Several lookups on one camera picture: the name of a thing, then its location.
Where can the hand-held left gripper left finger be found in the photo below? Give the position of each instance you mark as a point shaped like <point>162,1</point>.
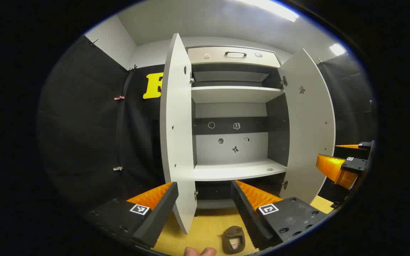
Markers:
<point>158,220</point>

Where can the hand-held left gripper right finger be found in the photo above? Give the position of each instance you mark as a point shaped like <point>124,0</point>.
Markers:
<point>247,217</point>

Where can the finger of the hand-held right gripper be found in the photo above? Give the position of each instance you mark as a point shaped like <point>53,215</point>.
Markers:
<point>356,165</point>
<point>365,145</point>

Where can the brown fuzzy shoe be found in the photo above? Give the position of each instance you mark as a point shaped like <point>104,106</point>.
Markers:
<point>233,233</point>

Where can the grey cabinet door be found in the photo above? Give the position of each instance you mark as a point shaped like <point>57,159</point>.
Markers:
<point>176,135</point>
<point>310,124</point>

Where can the grey shoe cabinet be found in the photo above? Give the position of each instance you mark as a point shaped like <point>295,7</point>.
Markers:
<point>233,94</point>

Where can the beige cabinet drawer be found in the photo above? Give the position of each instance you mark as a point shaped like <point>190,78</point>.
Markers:
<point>219,56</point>

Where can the small ceiling light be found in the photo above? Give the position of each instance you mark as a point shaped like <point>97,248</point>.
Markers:
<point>337,49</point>

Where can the black backdrop cloth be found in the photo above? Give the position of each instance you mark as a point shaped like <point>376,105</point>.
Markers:
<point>84,124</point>

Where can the red clip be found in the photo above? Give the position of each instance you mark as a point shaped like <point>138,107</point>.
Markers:
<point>119,97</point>

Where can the black binder clip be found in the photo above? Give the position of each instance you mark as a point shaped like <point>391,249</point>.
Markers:
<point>93,42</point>
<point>132,67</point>

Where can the long ceiling light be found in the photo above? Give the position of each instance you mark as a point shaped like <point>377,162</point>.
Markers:
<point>272,9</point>

